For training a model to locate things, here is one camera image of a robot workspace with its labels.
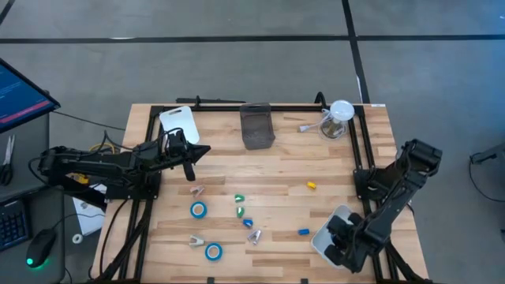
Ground white paper sheet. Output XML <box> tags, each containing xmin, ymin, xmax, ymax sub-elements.
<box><xmin>73</xmin><ymin>183</ymin><xmax>108</xmax><ymax>237</ymax></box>

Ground black computer mouse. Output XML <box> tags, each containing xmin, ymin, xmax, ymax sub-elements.
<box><xmin>25</xmin><ymin>227</ymin><xmax>58</xmax><ymax>269</ymax></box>

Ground yellow cable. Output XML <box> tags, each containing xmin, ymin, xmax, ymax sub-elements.
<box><xmin>88</xmin><ymin>142</ymin><xmax>119</xmax><ymax>155</ymax></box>

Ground white plastic bin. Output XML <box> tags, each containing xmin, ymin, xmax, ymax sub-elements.
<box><xmin>310</xmin><ymin>204</ymin><xmax>356</xmax><ymax>270</ymax></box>
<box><xmin>159</xmin><ymin>105</ymin><xmax>201</xmax><ymax>145</ymax></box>

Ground black keyboard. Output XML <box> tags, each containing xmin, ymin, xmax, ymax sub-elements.
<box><xmin>0</xmin><ymin>199</ymin><xmax>32</xmax><ymax>252</ymax></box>

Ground grey translucent plastic bin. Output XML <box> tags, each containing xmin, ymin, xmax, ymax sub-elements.
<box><xmin>239</xmin><ymin>103</ymin><xmax>276</xmax><ymax>151</ymax></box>

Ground black floor cable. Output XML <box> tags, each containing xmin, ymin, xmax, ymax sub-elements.
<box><xmin>468</xmin><ymin>151</ymin><xmax>505</xmax><ymax>204</ymax></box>

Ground grey side desk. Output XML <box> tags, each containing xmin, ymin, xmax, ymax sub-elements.
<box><xmin>0</xmin><ymin>112</ymin><xmax>66</xmax><ymax>284</ymax></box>

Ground white mushroom table lamp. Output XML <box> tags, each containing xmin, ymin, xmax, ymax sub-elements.
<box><xmin>318</xmin><ymin>99</ymin><xmax>356</xmax><ymax>142</ymax></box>

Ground computer monitor blue screen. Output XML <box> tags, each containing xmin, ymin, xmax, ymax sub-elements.
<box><xmin>0</xmin><ymin>58</ymin><xmax>62</xmax><ymax>134</ymax></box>

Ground white lamp cable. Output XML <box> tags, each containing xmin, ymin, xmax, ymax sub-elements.
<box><xmin>298</xmin><ymin>108</ymin><xmax>336</xmax><ymax>139</ymax></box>

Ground thin black cable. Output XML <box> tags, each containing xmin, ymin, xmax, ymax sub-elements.
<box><xmin>50</xmin><ymin>110</ymin><xmax>126</xmax><ymax>131</ymax></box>

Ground blue tape roll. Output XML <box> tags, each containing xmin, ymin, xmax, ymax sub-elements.
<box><xmin>189</xmin><ymin>200</ymin><xmax>208</xmax><ymax>220</ymax></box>
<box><xmin>204</xmin><ymin>242</ymin><xmax>223</xmax><ymax>262</ymax></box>

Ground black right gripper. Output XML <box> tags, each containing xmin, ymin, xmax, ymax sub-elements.
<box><xmin>324</xmin><ymin>212</ymin><xmax>366</xmax><ymax>274</ymax></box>

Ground grey scissors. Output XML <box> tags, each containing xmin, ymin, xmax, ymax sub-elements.
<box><xmin>0</xmin><ymin>133</ymin><xmax>16</xmax><ymax>187</ymax></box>

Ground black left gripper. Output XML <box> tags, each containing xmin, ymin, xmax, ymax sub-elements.
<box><xmin>163</xmin><ymin>128</ymin><xmax>211</xmax><ymax>183</ymax></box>

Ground dark grey furniture base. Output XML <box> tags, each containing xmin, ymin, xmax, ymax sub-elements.
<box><xmin>470</xmin><ymin>141</ymin><xmax>505</xmax><ymax>165</ymax></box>

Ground black aluminium table frame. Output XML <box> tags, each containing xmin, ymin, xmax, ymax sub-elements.
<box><xmin>94</xmin><ymin>91</ymin><xmax>431</xmax><ymax>284</ymax></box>

